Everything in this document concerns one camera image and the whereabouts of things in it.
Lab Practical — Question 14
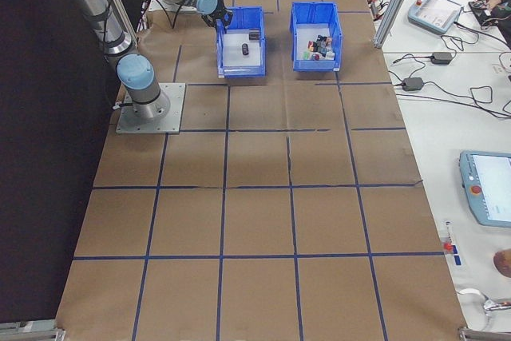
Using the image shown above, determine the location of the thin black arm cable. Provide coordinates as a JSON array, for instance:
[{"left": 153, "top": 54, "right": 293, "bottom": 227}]
[{"left": 149, "top": 0, "right": 189, "bottom": 31}]

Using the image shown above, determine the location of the aluminium profile bar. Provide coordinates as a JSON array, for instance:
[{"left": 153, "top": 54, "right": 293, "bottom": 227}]
[
  {"left": 458, "top": 326, "right": 511, "bottom": 341},
  {"left": 0, "top": 318, "right": 65, "bottom": 341}
]

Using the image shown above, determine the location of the black desk cable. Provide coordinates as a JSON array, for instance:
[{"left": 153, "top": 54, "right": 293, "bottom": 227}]
[
  {"left": 438, "top": 19, "right": 480, "bottom": 63},
  {"left": 422, "top": 81, "right": 511, "bottom": 119},
  {"left": 392, "top": 53, "right": 434, "bottom": 67}
]

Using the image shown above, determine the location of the white flat strip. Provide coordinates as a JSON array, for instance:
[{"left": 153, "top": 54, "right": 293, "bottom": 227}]
[{"left": 456, "top": 287, "right": 487, "bottom": 299}]

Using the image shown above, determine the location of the white foam sheet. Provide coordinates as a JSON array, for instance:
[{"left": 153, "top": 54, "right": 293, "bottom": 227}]
[{"left": 221, "top": 32, "right": 263, "bottom": 69}]

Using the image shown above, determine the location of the blue plastic push-button bin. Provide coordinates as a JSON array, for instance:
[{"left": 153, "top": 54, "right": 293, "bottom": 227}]
[{"left": 290, "top": 1, "right": 344, "bottom": 73}]

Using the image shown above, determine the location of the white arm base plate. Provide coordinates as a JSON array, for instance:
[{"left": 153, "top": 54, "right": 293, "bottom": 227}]
[{"left": 115, "top": 82, "right": 187, "bottom": 135}]

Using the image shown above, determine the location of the white stick with red cap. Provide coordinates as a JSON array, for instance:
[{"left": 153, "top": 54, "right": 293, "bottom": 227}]
[{"left": 442, "top": 220, "right": 455, "bottom": 255}]

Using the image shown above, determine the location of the black power adapter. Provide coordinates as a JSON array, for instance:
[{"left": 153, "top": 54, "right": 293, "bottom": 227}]
[
  {"left": 400, "top": 77, "right": 426, "bottom": 92},
  {"left": 430, "top": 51, "right": 454, "bottom": 66}
]

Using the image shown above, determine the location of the blue plastic cylinder bin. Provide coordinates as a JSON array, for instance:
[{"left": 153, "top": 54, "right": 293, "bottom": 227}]
[{"left": 215, "top": 6, "right": 267, "bottom": 80}]

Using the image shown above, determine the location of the black frame cover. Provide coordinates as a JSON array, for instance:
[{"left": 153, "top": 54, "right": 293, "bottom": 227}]
[{"left": 0, "top": 0, "right": 121, "bottom": 324}]

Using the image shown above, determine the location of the small circuit board with wires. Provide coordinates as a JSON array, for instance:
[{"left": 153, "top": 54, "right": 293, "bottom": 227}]
[{"left": 467, "top": 0, "right": 498, "bottom": 21}]

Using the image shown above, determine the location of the chrome metal tool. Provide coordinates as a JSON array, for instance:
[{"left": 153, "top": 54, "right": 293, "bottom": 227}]
[{"left": 481, "top": 296, "right": 511, "bottom": 313}]

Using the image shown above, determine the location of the light-blue teach pendant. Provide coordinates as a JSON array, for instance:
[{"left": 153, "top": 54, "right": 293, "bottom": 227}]
[
  {"left": 458, "top": 149, "right": 511, "bottom": 228},
  {"left": 407, "top": 0, "right": 466, "bottom": 37}
]

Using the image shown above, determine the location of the pile of small parts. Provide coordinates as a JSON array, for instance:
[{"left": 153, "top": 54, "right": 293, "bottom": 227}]
[{"left": 297, "top": 25, "right": 337, "bottom": 61}]

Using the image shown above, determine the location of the brown rounded object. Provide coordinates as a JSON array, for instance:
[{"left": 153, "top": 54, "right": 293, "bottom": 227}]
[{"left": 493, "top": 249, "right": 511, "bottom": 278}]

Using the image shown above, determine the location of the slanted aluminium post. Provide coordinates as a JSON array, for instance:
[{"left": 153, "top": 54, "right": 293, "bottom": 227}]
[{"left": 374, "top": 0, "right": 426, "bottom": 49}]

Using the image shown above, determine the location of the aluminium frame bar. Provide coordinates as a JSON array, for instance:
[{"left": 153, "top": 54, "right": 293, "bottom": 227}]
[{"left": 113, "top": 0, "right": 140, "bottom": 47}]

